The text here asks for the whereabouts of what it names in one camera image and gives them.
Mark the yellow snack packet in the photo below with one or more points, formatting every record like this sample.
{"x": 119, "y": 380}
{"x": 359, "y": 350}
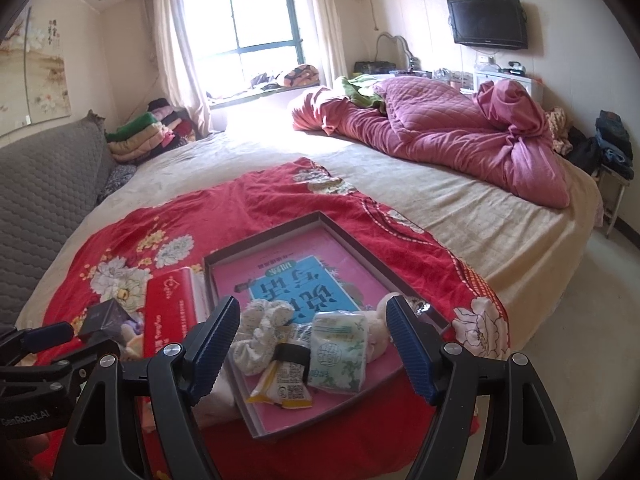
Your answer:
{"x": 282, "y": 385}

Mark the dark electronic device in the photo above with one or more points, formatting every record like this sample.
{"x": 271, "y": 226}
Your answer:
{"x": 372, "y": 67}

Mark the floral wall painting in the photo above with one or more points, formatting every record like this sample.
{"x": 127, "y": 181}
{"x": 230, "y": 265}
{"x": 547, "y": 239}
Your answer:
{"x": 35, "y": 75}

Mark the white stool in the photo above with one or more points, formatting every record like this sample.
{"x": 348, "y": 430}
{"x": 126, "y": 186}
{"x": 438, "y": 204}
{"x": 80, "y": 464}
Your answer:
{"x": 612, "y": 200}

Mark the cream bed sheet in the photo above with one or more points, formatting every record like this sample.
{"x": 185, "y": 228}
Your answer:
{"x": 400, "y": 195}

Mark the pink quilt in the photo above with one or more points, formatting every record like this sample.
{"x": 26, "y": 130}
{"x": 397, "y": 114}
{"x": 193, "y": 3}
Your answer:
{"x": 440, "y": 135}

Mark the white mirror frame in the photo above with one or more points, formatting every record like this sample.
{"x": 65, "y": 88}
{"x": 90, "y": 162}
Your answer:
{"x": 405, "y": 50}

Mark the window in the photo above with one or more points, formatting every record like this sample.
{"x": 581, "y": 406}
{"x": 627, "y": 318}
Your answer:
{"x": 245, "y": 20}

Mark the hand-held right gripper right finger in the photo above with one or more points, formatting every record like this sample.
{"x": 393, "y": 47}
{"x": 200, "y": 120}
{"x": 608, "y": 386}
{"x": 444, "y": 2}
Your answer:
{"x": 412, "y": 350}

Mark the blue box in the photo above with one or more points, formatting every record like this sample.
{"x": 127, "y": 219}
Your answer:
{"x": 107, "y": 317}

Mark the shallow box with pink bottom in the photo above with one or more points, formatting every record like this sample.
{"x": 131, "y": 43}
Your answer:
{"x": 280, "y": 270}

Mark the red and white tissue box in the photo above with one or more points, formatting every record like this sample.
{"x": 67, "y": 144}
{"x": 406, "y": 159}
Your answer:
{"x": 170, "y": 305}

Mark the black cloth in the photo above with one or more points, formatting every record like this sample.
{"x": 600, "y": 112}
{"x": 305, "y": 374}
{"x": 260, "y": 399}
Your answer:
{"x": 585, "y": 152}

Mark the stack of folded blankets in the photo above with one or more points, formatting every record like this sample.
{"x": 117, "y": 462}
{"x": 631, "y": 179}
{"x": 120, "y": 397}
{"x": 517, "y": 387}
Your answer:
{"x": 145, "y": 135}

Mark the patterned cushion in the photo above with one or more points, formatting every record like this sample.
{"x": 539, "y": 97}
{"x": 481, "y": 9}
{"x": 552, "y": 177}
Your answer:
{"x": 300, "y": 76}

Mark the dark patterned pillow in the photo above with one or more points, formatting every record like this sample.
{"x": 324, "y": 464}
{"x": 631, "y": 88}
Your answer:
{"x": 117, "y": 180}

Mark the pile of folded jeans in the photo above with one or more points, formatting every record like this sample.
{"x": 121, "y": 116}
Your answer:
{"x": 615, "y": 142}

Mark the green tissue pack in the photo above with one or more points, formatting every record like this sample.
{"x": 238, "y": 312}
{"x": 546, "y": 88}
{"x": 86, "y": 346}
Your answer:
{"x": 337, "y": 355}

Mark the black television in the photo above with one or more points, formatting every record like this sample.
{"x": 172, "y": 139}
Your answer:
{"x": 487, "y": 22}

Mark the red floral blanket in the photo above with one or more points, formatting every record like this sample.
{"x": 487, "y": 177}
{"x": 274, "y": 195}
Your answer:
{"x": 150, "y": 225}

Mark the white floral cloth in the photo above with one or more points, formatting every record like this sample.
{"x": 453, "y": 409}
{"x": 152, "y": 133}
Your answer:
{"x": 260, "y": 335}

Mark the grey quilted headboard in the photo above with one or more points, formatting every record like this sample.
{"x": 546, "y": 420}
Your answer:
{"x": 45, "y": 195}

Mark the cream curtain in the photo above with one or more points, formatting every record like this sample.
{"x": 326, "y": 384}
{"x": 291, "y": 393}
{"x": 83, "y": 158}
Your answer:
{"x": 175, "y": 50}
{"x": 325, "y": 20}

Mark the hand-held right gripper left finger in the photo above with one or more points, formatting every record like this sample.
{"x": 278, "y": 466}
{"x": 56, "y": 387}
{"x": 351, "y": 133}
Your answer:
{"x": 210, "y": 355}

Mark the green cloth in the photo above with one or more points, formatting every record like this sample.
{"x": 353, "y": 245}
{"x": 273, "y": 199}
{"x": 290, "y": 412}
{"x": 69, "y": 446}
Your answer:
{"x": 360, "y": 90}

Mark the white cabinet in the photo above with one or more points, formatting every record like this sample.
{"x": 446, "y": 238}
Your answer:
{"x": 505, "y": 85}

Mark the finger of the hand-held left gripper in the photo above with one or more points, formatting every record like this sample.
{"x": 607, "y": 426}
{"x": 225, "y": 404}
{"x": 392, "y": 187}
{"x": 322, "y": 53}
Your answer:
{"x": 50, "y": 335}
{"x": 55, "y": 370}

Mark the cream plush toy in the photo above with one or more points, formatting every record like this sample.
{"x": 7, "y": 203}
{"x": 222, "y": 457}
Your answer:
{"x": 377, "y": 330}

